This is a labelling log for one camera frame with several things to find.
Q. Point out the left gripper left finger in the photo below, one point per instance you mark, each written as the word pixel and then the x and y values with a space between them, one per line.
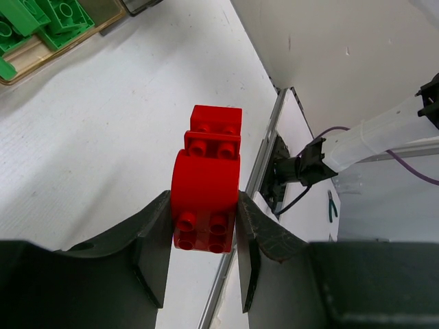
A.
pixel 116 279

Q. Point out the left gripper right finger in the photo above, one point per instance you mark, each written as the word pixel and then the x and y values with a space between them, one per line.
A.
pixel 354 284

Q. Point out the red lego block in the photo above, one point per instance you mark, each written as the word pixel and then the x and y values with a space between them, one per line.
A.
pixel 205 180

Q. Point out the green square lego block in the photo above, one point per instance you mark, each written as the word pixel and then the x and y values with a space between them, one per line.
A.
pixel 25 15

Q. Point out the small green lego block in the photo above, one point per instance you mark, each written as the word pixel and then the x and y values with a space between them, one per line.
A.
pixel 11 40

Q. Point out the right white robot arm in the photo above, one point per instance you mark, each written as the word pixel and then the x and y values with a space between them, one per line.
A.
pixel 414 119

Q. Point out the pliers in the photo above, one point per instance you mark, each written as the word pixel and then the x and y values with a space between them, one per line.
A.
pixel 332 207

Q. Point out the orange container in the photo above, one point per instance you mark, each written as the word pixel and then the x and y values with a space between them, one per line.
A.
pixel 35 54

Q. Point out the grey container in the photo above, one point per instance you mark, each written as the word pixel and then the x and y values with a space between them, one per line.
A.
pixel 135 7

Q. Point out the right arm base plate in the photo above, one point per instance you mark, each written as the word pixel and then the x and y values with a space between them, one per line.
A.
pixel 279 172

